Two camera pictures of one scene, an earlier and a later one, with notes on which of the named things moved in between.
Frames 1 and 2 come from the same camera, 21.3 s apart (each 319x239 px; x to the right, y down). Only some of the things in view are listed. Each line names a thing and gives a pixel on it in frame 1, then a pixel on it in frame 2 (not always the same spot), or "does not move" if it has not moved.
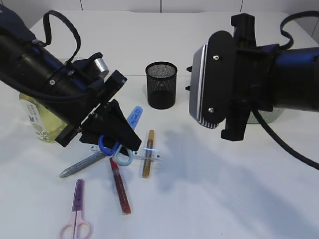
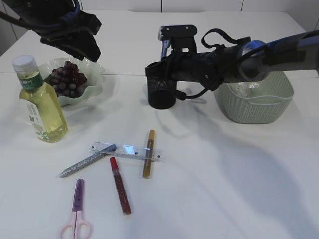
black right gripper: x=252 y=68 → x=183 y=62
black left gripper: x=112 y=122 → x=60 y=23
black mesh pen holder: x=161 y=77 does not move
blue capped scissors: x=132 y=120 → x=166 y=44
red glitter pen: x=120 y=185 does not move
